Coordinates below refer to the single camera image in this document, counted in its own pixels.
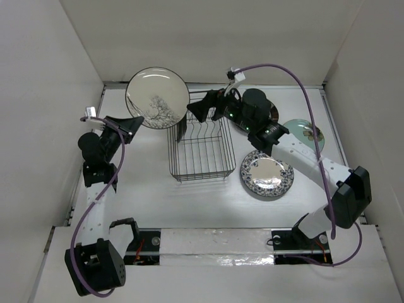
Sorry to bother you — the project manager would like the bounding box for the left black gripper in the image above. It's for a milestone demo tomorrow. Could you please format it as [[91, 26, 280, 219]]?
[[100, 116, 143, 163]]

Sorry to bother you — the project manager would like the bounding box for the teal flower plate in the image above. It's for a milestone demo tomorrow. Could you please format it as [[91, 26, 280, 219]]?
[[283, 119, 316, 151]]

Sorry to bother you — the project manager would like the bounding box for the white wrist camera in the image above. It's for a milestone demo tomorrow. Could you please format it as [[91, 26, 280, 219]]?
[[80, 107, 105, 130], [227, 67, 246, 83]]

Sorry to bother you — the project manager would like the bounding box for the blue floral pattern plate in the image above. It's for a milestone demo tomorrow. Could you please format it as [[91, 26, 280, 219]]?
[[240, 150, 294, 198]]

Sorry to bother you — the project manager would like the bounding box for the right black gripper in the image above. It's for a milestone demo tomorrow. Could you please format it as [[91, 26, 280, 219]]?
[[186, 83, 254, 133]]

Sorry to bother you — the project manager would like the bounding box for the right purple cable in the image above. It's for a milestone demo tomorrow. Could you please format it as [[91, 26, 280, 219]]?
[[235, 63, 363, 268]]

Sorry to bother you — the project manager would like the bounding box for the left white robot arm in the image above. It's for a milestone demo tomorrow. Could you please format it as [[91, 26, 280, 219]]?
[[64, 116, 144, 298]]

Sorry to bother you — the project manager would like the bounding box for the grey wire dish rack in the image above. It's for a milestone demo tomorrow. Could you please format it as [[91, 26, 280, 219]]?
[[167, 108, 236, 183]]

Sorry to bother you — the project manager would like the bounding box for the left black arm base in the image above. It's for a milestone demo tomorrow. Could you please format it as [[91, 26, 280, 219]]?
[[124, 229, 161, 266]]

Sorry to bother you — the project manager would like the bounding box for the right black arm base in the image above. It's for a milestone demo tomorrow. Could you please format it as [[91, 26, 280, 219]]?
[[266, 229, 333, 265]]

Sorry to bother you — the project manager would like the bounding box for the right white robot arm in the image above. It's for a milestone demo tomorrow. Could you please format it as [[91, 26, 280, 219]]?
[[187, 89, 372, 248]]

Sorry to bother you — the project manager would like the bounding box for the metal rail bar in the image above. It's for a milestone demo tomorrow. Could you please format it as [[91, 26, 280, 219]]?
[[125, 247, 330, 256]]

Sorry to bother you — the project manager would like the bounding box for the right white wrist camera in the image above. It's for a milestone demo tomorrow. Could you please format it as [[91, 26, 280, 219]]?
[[227, 67, 246, 83]]

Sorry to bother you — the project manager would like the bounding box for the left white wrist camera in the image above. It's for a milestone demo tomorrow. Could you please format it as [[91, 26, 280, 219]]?
[[80, 107, 105, 130]]

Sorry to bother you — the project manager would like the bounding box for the tree pattern cream plate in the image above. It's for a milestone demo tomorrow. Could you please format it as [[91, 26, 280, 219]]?
[[125, 67, 190, 129]]

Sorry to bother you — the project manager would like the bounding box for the black striped rim plate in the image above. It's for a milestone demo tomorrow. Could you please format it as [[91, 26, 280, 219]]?
[[232, 100, 280, 135]]

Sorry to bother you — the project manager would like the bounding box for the brown rimmed cream plate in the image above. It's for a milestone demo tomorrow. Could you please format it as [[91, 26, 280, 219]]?
[[176, 115, 187, 143]]

